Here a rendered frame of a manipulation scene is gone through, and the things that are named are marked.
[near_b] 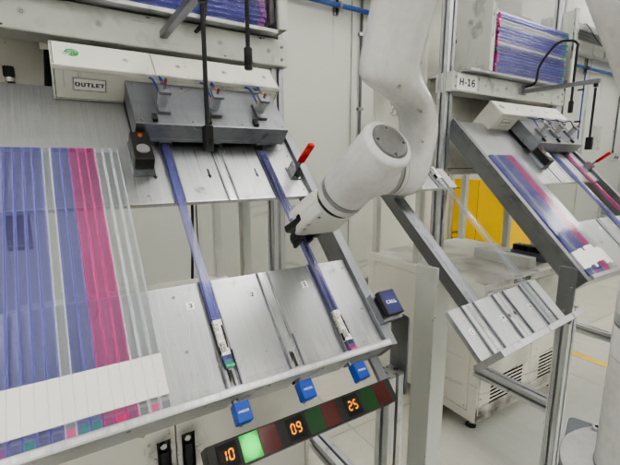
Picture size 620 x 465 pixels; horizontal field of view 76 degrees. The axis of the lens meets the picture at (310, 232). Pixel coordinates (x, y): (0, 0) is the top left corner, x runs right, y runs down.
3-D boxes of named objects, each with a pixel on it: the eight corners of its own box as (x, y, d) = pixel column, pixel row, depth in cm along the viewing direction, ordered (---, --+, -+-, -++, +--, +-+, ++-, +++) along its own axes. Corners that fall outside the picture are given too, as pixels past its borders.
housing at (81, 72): (263, 131, 111) (280, 88, 101) (56, 122, 85) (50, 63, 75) (255, 112, 114) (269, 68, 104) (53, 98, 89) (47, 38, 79)
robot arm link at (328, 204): (358, 169, 72) (350, 178, 74) (317, 169, 67) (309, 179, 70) (375, 208, 69) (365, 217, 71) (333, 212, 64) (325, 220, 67)
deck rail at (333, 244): (381, 355, 80) (398, 343, 75) (374, 358, 79) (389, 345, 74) (267, 118, 113) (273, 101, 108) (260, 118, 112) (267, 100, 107)
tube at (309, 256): (354, 351, 72) (357, 349, 71) (348, 352, 71) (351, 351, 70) (264, 154, 95) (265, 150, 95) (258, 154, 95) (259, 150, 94)
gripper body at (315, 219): (355, 177, 74) (327, 208, 82) (308, 178, 68) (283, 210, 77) (369, 212, 71) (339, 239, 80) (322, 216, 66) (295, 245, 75)
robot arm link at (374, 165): (363, 171, 72) (319, 167, 68) (408, 123, 62) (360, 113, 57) (375, 211, 69) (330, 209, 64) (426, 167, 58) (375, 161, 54)
